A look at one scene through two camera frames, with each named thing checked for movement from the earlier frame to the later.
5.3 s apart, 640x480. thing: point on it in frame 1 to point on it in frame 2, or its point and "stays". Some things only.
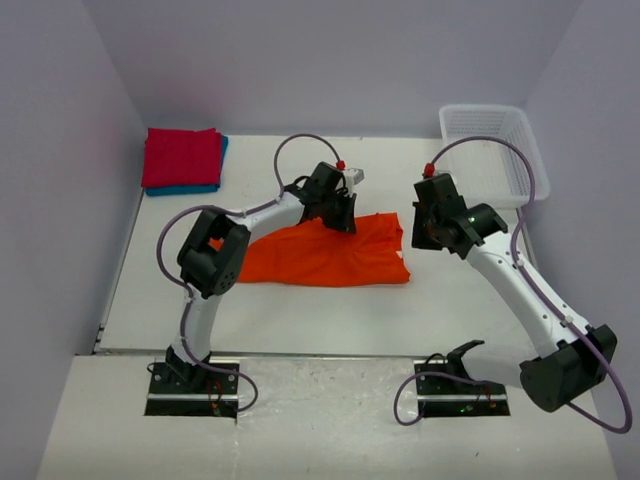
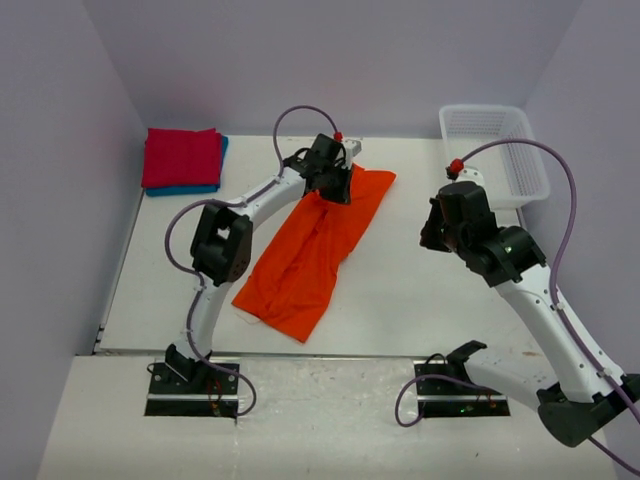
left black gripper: x=341 y=211 to x=335 y=185
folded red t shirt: x=174 y=157 stays
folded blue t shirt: x=194 y=189 stays
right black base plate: x=449 y=395 stays
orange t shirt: x=371 y=251 to x=293 y=282
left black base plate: x=215 y=392 stays
